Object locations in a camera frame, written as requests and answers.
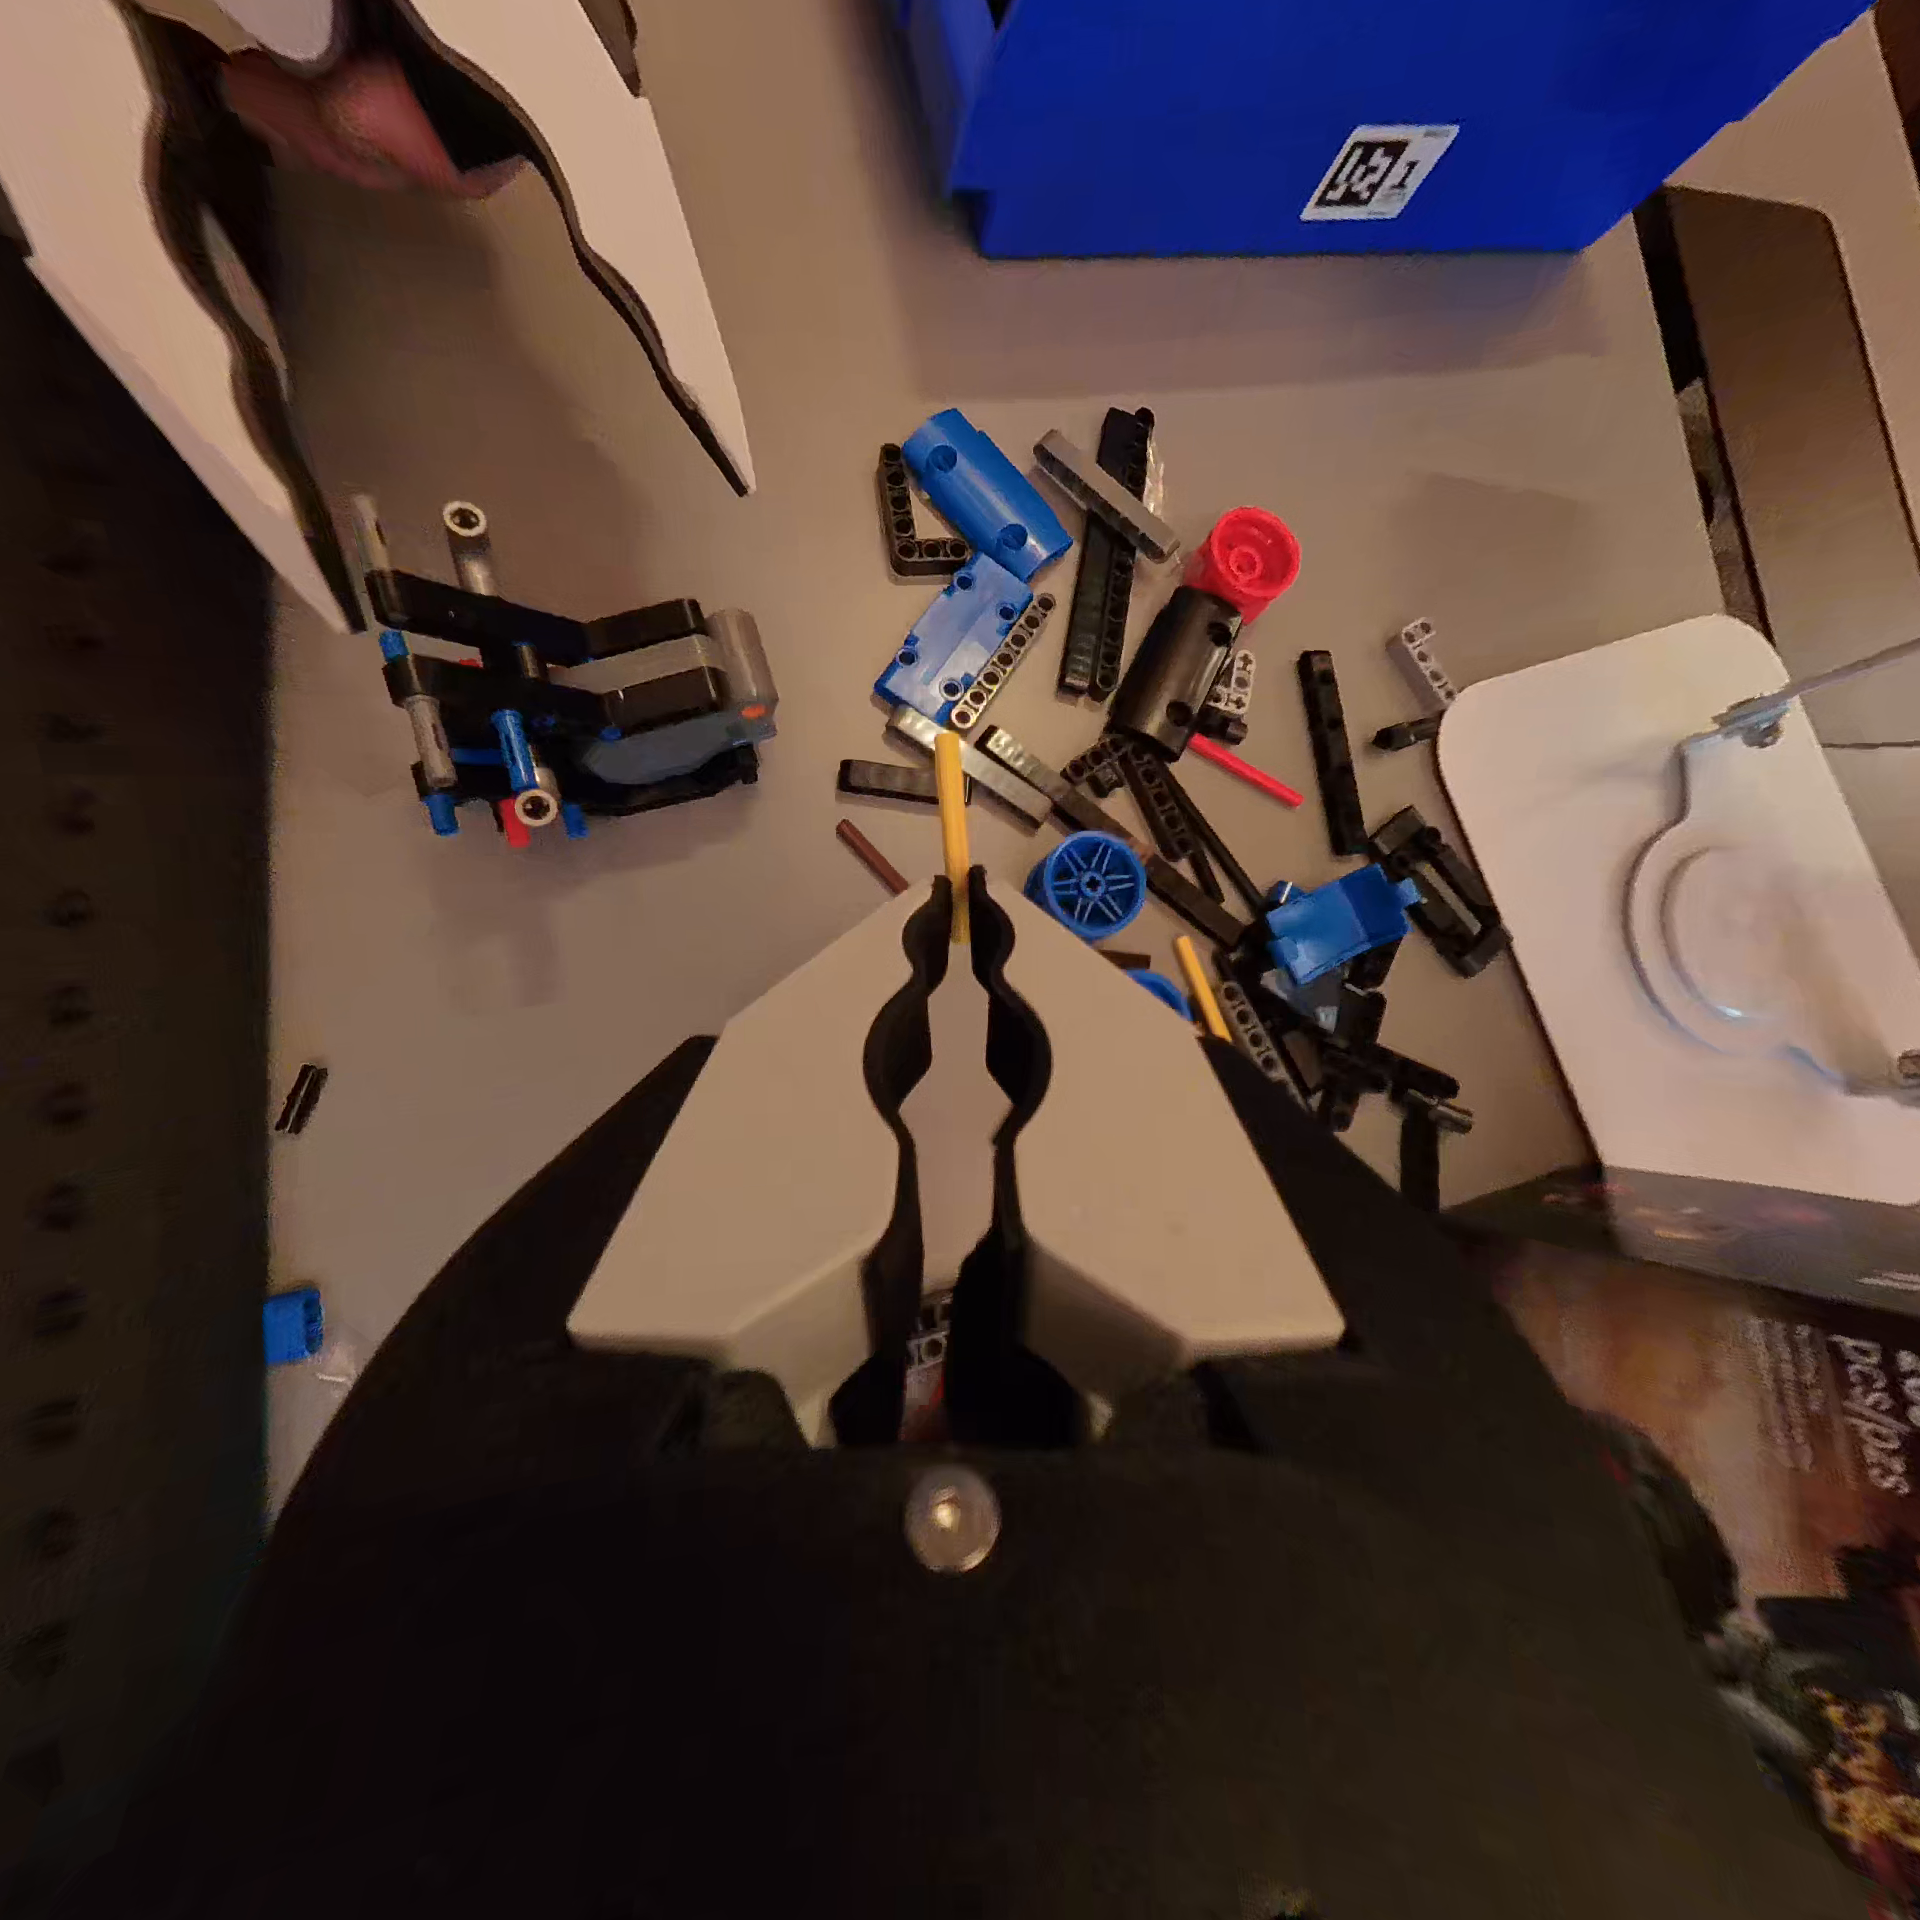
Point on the printed toy truck box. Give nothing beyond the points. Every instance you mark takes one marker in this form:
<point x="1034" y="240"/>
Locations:
<point x="1723" y="1424"/>

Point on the grey angled toy beam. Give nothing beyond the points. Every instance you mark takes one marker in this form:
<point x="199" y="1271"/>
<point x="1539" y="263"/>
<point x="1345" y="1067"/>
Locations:
<point x="1422" y="662"/>

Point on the yellow toy axle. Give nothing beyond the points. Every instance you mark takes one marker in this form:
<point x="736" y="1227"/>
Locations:
<point x="1201" y="989"/>
<point x="954" y="810"/>

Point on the partly built toy chassis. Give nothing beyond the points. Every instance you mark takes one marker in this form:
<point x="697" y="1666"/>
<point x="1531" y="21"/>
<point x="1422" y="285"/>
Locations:
<point x="630" y="692"/>

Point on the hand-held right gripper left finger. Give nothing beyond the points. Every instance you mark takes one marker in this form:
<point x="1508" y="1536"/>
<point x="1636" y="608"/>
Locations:
<point x="720" y="1202"/>

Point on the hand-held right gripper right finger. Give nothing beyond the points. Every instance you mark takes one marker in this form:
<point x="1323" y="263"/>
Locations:
<point x="1170" y="1202"/>

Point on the light grey toy beam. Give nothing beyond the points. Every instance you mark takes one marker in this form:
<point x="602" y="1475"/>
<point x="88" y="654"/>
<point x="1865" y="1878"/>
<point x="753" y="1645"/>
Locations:
<point x="1241" y="682"/>

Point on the black dimpled mat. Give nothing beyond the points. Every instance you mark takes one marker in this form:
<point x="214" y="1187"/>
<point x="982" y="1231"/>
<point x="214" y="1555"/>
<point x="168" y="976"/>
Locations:
<point x="120" y="1051"/>

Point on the brown toy axle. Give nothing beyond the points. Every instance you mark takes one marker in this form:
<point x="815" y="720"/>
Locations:
<point x="868" y="855"/>

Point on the dark grey toy beam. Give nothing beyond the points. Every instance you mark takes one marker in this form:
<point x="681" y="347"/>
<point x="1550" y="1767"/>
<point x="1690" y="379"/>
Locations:
<point x="1107" y="494"/>

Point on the black toy cylinder piece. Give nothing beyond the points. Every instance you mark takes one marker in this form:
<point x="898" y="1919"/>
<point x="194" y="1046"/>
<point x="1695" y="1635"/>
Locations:
<point x="1178" y="676"/>

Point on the blue curved toy panel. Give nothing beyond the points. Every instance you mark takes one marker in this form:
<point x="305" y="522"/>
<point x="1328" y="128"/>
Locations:
<point x="984" y="487"/>
<point x="954" y="639"/>

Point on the blue spoked toy wheel rim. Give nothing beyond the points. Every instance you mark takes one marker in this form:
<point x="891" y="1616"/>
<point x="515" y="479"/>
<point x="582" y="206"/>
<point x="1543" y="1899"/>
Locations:
<point x="1089" y="885"/>

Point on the small clear plastic bag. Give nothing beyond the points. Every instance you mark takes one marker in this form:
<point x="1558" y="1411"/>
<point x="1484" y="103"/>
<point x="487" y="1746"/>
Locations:
<point x="323" y="1389"/>

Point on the blue toy fender piece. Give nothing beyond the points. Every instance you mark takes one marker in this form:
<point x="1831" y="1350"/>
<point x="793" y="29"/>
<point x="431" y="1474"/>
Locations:
<point x="1335" y="922"/>

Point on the black toy axle pin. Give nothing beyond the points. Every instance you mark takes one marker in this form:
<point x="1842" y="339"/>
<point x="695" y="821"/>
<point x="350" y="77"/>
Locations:
<point x="299" y="1099"/>

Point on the blue toy block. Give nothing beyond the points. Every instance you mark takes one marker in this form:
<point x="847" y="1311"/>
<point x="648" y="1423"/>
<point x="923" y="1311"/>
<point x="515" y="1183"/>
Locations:
<point x="292" y="1324"/>

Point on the blue storage bin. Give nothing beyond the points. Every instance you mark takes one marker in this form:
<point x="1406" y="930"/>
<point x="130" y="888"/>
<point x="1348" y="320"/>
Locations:
<point x="1201" y="119"/>

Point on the red toy axle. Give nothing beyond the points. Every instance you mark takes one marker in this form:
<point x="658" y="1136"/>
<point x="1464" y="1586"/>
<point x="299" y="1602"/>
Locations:
<point x="1244" y="770"/>

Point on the red toy wheel rim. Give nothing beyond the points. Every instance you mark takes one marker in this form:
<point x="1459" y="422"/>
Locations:
<point x="1244" y="564"/>

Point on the pile of black toy beams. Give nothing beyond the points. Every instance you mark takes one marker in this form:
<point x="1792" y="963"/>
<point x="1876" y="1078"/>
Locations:
<point x="1328" y="750"/>

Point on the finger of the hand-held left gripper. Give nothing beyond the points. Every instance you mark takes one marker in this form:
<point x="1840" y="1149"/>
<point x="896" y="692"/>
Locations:
<point x="630" y="195"/>
<point x="89" y="195"/>

